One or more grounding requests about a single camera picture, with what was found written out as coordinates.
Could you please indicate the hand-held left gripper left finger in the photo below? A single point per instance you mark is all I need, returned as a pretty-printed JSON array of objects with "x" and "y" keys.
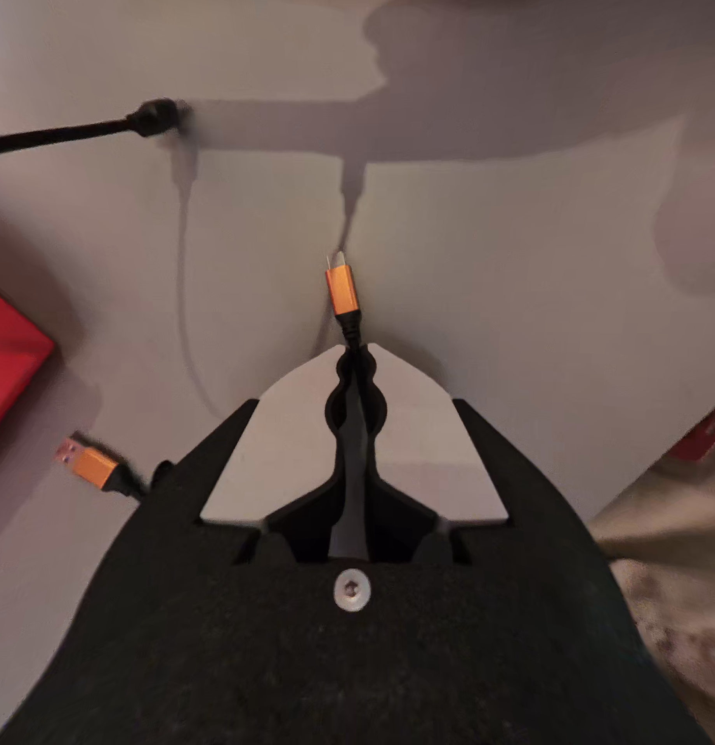
[{"x": 264, "y": 454}]

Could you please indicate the red plastic bin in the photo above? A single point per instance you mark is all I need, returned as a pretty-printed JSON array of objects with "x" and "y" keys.
[{"x": 8, "y": 349}]

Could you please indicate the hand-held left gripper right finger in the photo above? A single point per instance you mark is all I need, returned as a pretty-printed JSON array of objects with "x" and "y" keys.
[{"x": 433, "y": 454}]

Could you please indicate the grey desk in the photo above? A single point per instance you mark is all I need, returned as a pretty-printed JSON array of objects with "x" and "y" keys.
[{"x": 509, "y": 262}]

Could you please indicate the red bag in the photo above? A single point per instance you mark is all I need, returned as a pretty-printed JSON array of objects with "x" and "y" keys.
[{"x": 707, "y": 430}]

